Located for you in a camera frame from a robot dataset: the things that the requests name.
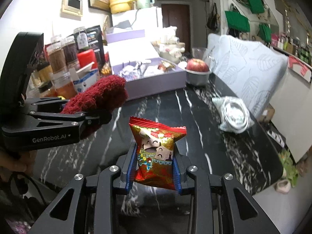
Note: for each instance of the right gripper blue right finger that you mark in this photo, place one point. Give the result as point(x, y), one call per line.
point(188, 178)

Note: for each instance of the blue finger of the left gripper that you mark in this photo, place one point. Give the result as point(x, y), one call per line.
point(46, 103)
point(88, 122)

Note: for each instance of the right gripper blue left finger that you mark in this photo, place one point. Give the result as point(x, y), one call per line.
point(120, 176)

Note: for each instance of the dark red fuzzy sock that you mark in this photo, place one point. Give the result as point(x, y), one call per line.
point(107, 93)

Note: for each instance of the red snack packet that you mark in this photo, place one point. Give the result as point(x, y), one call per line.
point(155, 151)

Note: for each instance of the blue white carton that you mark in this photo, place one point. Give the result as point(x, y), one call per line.
point(85, 77)

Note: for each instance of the red canister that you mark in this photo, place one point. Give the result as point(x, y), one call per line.
point(87, 57)

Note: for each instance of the white lid glass jar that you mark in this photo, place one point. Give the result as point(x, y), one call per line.
point(80, 35)

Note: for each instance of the black printed box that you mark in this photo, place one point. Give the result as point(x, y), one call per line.
point(95, 42)

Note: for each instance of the lavender gift box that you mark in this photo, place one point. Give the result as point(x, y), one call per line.
point(159, 75)

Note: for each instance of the small metal bowl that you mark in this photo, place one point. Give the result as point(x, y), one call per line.
point(197, 79)

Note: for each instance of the cream cartoon kettle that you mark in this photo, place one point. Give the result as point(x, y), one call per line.
point(172, 52)

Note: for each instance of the green slippers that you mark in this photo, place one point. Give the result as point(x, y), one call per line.
point(290, 171)

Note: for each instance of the red apple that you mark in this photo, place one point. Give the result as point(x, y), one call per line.
point(197, 65)

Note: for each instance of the clear plastic bag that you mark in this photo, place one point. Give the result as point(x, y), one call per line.
point(165, 35)

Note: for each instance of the white refrigerator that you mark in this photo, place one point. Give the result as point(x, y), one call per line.
point(141, 19)

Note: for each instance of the yellow enamel pot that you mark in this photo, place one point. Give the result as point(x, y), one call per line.
point(119, 6)

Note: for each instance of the clear glass mug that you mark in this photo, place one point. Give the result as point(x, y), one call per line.
point(202, 54)

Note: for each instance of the white cabinet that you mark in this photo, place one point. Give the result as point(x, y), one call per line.
point(292, 104)

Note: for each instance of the dark wooden door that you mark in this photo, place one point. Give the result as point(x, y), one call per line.
point(178, 15)

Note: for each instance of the black hanging handbag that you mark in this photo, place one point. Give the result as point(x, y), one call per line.
point(213, 22)

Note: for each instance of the large green tote bag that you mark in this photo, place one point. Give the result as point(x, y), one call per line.
point(236, 20)

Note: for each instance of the upper green tote bag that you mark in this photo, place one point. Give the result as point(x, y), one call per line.
point(256, 6)

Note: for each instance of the wall intercom panel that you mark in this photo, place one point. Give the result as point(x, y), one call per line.
point(72, 7)

